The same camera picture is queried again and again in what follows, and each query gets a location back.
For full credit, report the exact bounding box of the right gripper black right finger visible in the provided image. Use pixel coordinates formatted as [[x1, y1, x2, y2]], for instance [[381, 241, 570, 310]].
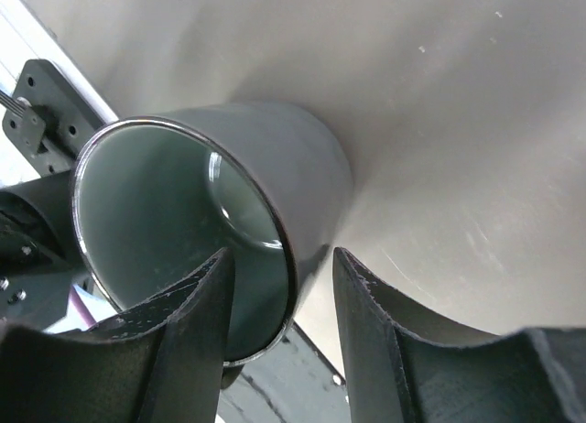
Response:
[[332, 248, 585, 422]]

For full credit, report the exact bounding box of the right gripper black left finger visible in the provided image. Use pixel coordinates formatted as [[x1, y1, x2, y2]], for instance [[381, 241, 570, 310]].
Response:
[[1, 248, 234, 422]]

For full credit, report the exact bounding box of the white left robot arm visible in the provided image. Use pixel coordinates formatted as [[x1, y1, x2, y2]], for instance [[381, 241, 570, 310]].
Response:
[[1, 171, 89, 330]]

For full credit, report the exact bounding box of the black base bar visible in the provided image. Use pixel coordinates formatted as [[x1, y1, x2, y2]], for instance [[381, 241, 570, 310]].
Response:
[[1, 59, 109, 176]]

